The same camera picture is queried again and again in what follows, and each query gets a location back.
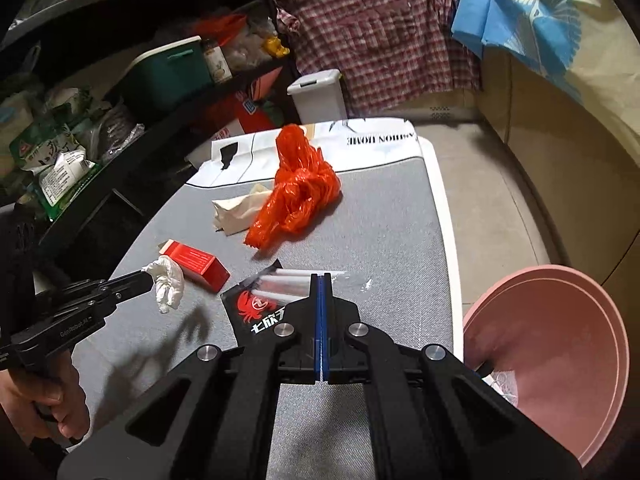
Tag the white tissue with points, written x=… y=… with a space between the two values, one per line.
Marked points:
x=167 y=280

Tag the black shelf rack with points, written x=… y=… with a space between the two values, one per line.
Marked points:
x=125 y=10

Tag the plaid shirt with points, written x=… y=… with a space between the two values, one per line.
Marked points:
x=380 y=35

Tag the red plastic bag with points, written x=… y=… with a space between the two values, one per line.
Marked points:
x=220 y=27

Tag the grey table mat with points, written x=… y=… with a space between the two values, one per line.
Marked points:
x=390 y=240

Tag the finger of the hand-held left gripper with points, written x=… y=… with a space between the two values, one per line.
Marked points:
x=122 y=297
x=110 y=284

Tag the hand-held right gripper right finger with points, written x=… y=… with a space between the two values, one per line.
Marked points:
x=324 y=340

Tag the beige kitchen cabinet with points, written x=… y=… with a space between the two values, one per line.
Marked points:
x=530 y=150

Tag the orange plastic bag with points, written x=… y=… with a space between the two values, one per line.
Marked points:
x=295 y=195

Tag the person's left hand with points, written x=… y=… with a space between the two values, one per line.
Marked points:
x=65 y=390

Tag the white printed plastic bag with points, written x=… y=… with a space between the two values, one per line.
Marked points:
x=370 y=152

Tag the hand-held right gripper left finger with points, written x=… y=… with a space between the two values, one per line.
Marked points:
x=300 y=340

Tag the red carton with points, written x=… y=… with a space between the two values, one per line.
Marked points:
x=250 y=115

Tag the pink plastic bin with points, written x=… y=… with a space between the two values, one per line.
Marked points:
x=550 y=340

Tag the green storage box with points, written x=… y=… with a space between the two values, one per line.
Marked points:
x=170 y=75

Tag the white lidded bin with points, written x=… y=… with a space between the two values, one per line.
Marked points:
x=315 y=95

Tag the red cardboard box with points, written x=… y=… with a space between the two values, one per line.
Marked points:
x=200 y=262

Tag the yellow toy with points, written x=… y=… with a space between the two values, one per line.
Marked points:
x=276 y=47

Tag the green snack packet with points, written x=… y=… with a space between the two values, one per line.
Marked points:
x=50 y=170

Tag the cream cloth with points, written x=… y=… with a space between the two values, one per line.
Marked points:
x=615 y=60

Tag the beige napkin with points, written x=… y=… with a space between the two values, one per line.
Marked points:
x=235 y=215

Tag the blue patterned cloth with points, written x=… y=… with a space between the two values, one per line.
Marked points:
x=500 y=10

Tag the clear bag of garlic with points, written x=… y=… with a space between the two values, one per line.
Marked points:
x=250 y=45

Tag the black packet with clear window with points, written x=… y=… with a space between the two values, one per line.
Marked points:
x=250 y=310

